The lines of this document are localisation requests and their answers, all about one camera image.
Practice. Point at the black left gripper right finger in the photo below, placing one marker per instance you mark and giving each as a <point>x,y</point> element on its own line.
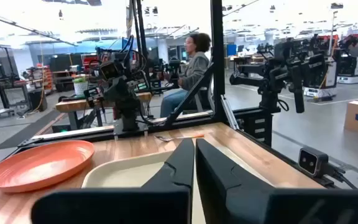
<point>228,193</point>

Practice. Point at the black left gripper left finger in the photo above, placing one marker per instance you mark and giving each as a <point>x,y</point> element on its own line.
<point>169,199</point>

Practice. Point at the orange plastic plate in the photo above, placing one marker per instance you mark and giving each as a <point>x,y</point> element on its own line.
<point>39,166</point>

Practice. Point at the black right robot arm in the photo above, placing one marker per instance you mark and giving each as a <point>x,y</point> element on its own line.
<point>126,102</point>

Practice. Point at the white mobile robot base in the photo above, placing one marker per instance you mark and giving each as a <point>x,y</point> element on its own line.
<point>322,81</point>

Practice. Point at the black background robot arm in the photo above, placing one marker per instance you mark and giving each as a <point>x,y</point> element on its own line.
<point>275,77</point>

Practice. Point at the beige plastic tray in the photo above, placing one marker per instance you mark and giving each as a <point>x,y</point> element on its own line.
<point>123,174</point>

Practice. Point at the person seated at robot station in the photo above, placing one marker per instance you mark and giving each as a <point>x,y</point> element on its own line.
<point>194,71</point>

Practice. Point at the wooden workbench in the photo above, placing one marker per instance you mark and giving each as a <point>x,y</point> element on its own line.
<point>73,105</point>

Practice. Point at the white basket with green contents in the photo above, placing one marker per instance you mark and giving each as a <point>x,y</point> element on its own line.
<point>80,86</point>

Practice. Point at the black table-level camera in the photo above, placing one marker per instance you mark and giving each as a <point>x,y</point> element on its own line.
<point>310,161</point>

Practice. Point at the black rig frame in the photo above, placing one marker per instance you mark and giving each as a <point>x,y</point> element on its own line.
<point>217,62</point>

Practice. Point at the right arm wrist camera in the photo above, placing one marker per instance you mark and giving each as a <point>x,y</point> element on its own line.
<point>109,71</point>

